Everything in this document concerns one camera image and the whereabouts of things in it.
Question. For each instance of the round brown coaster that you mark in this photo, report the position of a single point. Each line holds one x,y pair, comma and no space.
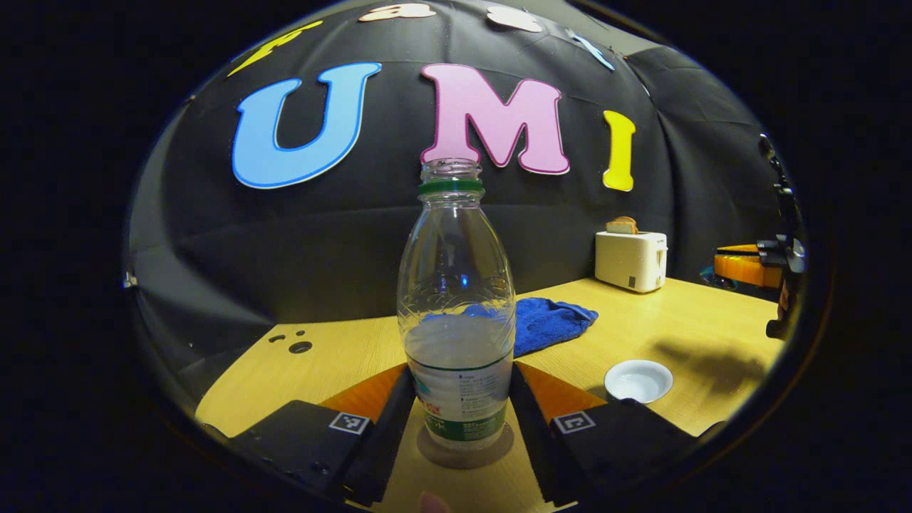
463,460

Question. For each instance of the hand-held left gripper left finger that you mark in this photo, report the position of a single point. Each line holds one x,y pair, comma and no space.
385,449

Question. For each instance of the black backdrop cloth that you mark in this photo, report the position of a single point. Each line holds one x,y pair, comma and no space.
342,235

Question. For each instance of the clear plastic water bottle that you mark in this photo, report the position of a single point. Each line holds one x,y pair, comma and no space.
456,356

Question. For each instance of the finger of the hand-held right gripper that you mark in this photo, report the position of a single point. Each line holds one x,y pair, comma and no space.
737,249
744,271

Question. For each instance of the black articulated stand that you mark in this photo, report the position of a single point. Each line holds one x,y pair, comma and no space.
786,196

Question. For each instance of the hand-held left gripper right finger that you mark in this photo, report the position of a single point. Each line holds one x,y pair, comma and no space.
534,445

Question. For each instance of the white toaster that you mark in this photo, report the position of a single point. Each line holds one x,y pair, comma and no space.
630,260

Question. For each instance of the toast slice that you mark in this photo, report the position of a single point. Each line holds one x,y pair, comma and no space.
623,226

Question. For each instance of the white teacup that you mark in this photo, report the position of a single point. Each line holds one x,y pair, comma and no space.
638,381

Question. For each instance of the white clip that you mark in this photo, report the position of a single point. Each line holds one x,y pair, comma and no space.
130,280

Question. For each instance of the teal teacup lid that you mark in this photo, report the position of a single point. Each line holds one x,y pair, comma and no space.
714,279

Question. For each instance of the blue cloth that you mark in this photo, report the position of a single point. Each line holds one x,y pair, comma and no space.
552,324

